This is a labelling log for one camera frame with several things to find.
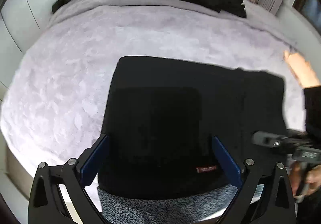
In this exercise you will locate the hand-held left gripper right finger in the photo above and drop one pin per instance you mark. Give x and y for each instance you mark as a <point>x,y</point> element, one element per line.
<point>228,162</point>

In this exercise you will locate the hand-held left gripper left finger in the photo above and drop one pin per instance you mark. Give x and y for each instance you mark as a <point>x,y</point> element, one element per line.
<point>92,161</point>

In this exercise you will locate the black pants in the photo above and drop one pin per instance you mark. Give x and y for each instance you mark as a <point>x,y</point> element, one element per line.
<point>163,118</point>

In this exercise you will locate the person's right hand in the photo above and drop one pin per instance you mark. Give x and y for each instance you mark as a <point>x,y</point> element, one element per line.
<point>298,176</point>

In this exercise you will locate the orange cloth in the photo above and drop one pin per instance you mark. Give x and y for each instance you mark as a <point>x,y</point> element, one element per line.
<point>301,71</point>

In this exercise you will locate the blue-grey patterned sheet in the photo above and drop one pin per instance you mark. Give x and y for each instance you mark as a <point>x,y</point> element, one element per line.
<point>155,210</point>

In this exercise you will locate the lavender plush blanket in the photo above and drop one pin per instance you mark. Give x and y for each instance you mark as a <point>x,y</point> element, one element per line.
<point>75,63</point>

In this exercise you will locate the window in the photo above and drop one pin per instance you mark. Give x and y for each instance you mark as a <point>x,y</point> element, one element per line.
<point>312,5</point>

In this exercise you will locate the white wardrobe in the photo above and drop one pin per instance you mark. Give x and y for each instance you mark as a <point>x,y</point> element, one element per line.
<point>22,8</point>

